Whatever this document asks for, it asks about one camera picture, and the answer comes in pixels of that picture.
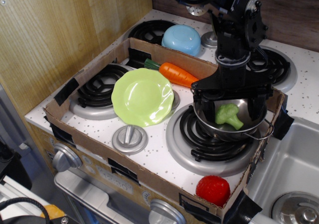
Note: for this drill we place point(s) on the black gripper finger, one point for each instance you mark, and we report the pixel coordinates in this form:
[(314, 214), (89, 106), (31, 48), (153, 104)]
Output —
[(205, 106), (257, 107)]

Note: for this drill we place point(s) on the silver oven door handle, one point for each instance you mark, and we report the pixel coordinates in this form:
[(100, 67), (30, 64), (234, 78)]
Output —
[(93, 200)]

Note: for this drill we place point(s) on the front silver stove knob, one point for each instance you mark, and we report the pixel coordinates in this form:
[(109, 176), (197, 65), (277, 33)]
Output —
[(130, 139)]

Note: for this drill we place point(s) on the back left black burner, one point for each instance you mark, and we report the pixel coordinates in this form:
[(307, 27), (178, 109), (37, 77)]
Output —
[(151, 31)]

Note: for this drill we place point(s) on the brown cardboard fence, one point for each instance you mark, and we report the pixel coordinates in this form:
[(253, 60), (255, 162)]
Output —
[(153, 169)]

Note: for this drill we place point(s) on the back right black burner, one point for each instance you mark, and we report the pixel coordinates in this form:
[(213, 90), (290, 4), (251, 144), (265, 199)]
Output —
[(279, 66)]

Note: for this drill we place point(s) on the front left black burner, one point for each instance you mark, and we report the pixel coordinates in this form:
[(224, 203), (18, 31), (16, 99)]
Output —
[(93, 101)]

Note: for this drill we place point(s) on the left silver oven knob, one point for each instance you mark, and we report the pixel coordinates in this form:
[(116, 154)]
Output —
[(65, 158)]

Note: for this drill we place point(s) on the silver oven knob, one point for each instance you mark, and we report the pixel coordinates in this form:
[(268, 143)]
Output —
[(65, 158), (164, 213)]

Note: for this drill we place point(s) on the silver stove knob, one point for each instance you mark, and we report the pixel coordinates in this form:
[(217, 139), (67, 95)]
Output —
[(130, 139), (209, 40)]

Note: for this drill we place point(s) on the light blue plastic bowl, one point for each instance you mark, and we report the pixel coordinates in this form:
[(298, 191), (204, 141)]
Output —
[(182, 38)]

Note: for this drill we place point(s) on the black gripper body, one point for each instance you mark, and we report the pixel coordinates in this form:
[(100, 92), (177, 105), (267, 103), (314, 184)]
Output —
[(230, 83)]

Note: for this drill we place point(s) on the light green plastic plate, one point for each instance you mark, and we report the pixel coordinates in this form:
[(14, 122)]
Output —
[(142, 97)]

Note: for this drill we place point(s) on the hanging silver strainer ladle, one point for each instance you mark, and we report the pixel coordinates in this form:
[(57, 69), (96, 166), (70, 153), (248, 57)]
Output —
[(196, 11)]

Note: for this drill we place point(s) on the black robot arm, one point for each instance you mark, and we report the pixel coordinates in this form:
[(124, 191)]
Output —
[(239, 30)]

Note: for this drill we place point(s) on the yellow object at bottom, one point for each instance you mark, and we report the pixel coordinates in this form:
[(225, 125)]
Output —
[(54, 212)]

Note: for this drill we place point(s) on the right silver oven knob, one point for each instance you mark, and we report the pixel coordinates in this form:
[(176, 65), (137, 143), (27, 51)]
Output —
[(164, 213)]

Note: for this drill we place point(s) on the green toy broccoli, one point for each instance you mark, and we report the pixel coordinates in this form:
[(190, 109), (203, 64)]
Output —
[(227, 113)]

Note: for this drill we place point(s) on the back silver stove knob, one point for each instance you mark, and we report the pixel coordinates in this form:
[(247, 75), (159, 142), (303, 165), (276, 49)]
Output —
[(209, 40)]

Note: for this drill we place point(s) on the grey toy sink basin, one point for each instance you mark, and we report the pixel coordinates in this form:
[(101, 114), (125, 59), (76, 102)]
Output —
[(289, 165)]

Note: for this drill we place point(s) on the silver sink drain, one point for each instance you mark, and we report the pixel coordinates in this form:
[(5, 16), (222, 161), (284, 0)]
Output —
[(296, 208)]

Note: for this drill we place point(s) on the orange toy carrot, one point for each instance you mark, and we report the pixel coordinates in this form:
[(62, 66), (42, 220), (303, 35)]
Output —
[(172, 72)]

